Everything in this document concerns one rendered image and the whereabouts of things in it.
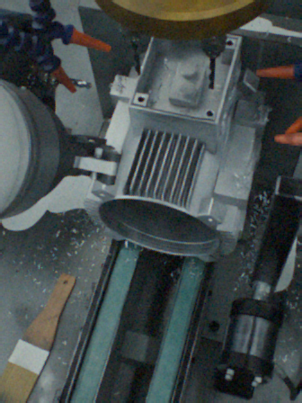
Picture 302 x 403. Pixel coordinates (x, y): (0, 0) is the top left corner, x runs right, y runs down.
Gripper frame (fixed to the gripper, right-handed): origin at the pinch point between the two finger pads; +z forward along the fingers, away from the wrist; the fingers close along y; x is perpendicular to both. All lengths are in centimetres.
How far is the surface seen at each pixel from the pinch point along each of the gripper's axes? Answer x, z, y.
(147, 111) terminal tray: -5.3, 8.5, -3.1
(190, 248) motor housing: 10.4, 21.7, -10.0
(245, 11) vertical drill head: -14.3, -7.2, -12.3
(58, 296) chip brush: 24.0, 30.6, 8.4
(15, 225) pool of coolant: 16.3, 35.7, 19.3
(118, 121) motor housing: -3.4, 16.6, 1.8
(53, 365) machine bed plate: 32.8, 26.3, 5.8
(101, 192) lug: 4.7, 9.7, 0.3
